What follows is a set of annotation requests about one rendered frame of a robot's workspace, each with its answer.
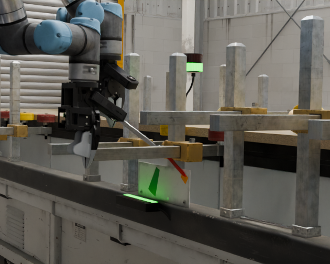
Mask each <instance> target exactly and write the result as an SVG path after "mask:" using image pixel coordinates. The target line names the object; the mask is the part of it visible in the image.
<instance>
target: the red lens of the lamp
mask: <svg viewBox="0 0 330 264"><path fill-rule="evenodd" d="M184 55H186V56H187V59H186V61H187V62H202V63H203V55H202V54H184Z"/></svg>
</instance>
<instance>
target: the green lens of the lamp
mask: <svg viewBox="0 0 330 264"><path fill-rule="evenodd" d="M186 70H187V71H202V72H203V64H202V63H186Z"/></svg>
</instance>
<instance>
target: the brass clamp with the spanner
mask: <svg viewBox="0 0 330 264"><path fill-rule="evenodd" d="M161 145H164V146H180V157H179V158H172V159H173V160H176V161H183V162H202V158H203V144H202V143H199V142H197V143H189V141H167V140H166V141H164V142H163V143H162V144H161Z"/></svg>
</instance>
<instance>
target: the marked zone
mask: <svg viewBox="0 0 330 264"><path fill-rule="evenodd" d="M159 171H160V170H159V169H158V168H157V167H156V169H155V172H154V174H153V177H152V180H151V182H150V186H149V188H148V189H149V191H150V192H151V193H152V194H153V195H154V196H156V190H157V184H158V177H159Z"/></svg>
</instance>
